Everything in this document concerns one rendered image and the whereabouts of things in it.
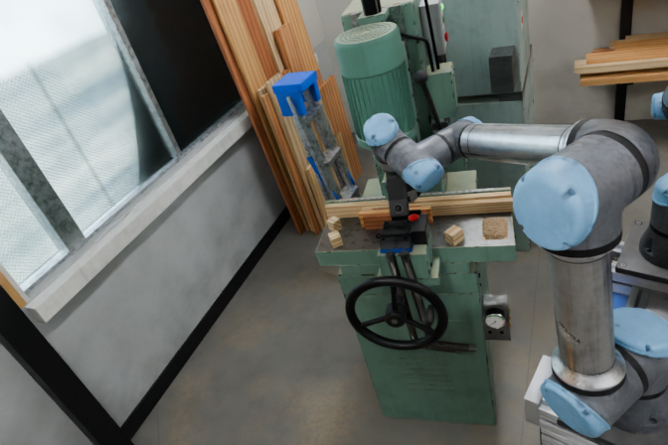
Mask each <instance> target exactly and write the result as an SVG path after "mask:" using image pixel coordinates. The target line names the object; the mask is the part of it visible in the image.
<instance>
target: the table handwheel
mask: <svg viewBox="0 0 668 445"><path fill-rule="evenodd" d="M383 286H390V287H391V296H392V303H390V304H388V305H387V307H386V312H385V315H383V316H381V317H378V318H375V319H372V320H369V321H365V322H362V323H361V321H360V320H359V319H358V317H357V315H356V312H355V303H356V301H357V299H358V297H359V296H360V295H361V294H363V293H364V292H366V291H367V290H370V289H373V288H376V287H383ZM397 287H400V288H405V291H406V290H407V289H408V290H411V291H414V292H415V293H417V294H419V295H420V296H422V297H424V298H425V299H426V300H427V301H429V302H430V303H431V305H433V306H434V309H435V311H436V313H437V317H438V322H437V325H436V327H435V329H432V328H430V327H427V326H425V325H423V324H421V323H419V322H417V321H415V320H413V319H411V318H409V317H407V312H408V311H407V308H406V307H405V306H404V303H405V298H404V297H402V296H400V295H398V294H397ZM345 311H346V315H347V318H348V320H349V322H350V324H351V325H352V327H353V328H354V329H355V330H356V331H357V332H358V333H359V334H360V335H361V336H362V337H364V338H365V339H367V340H368V341H370V342H372V343H374V344H376V345H379V346H382V347H385V348H389V349H393V350H401V351H410V350H418V349H422V348H425V347H428V346H430V345H432V344H434V343H435V342H437V341H438V340H439V339H440V338H441V337H442V336H443V334H444V333H445V331H446V329H447V326H448V313H447V310H446V307H445V305H444V303H443V302H442V300H441V299H440V298H439V297H438V296H437V295H436V294H435V293H434V292H433V291H432V290H431V289H429V288H428V287H426V286H425V285H423V284H421V283H419V282H416V281H414V280H411V279H408V278H405V277H400V276H377V277H373V278H369V279H367V280H364V281H362V282H360V283H359V284H357V285H356V286H355V287H354V288H353V289H352V290H351V291H350V293H349V294H348V296H347V299H346V303H345ZM382 322H386V323H387V324H388V325H389V326H391V327H394V328H398V327H401V326H403V325H404V324H405V323H407V324H409V325H411V326H414V327H416V328H418V329H420V330H422V331H424V332H426V333H428V335H427V336H425V337H423V338H420V339H416V340H409V341H401V340H393V339H389V338H385V337H383V336H380V335H378V334H376V333H374V332H372V331H371V330H369V329H368V328H367V327H369V326H372V325H375V324H378V323H382Z"/></svg>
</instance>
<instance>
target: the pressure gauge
mask: <svg viewBox="0 0 668 445"><path fill-rule="evenodd" d="M494 321H496V323H494ZM484 323H485V325H486V326H488V327H490V328H492V329H500V328H503V327H504V326H505V325H506V314H505V312H504V311H503V310H501V309H499V308H489V309H487V310H486V311H485V313H484ZM493 323H494V324H493ZM491 324H492V325H491ZM490 325H491V326H490Z"/></svg>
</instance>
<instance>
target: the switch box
mask: <svg viewBox="0 0 668 445"><path fill-rule="evenodd" d="M427 2H428V8H429V13H430V19H431V23H432V28H433V34H434V39H435V45H436V50H437V55H438V56H440V55H444V54H445V50H446V46H445V42H446V40H445V38H444V34H445V28H444V27H443V25H444V24H443V23H442V16H443V12H442V15H441V7H440V3H441V0H427ZM418 9H419V16H420V22H421V29H422V36H423V37H424V38H426V39H427V40H428V42H429V46H430V51H431V56H432V57H434V53H433V48H432V42H431V37H430V32H429V26H428V21H427V16H426V11H425V6H424V0H421V1H420V4H419V6H418Z"/></svg>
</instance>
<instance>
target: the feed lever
mask: <svg viewBox="0 0 668 445"><path fill-rule="evenodd" d="M427 79H428V75H427V73H426V72H425V71H423V70H420V71H417V72H416V73H415V75H414V80H415V82H416V83H417V84H420V85H421V88H422V90H423V93H424V95H425V98H426V101H427V103H428V106H429V108H430V111H431V113H432V116H433V119H434V121H435V123H434V124H433V125H432V134H434V133H436V132H438V131H440V130H441V129H443V128H445V127H447V126H449V122H448V121H444V122H440V121H439V118H438V115H437V112H436V110H435V107H434V104H433V101H432V99H431V96H430V93H429V90H428V88H427V85H426V82H427Z"/></svg>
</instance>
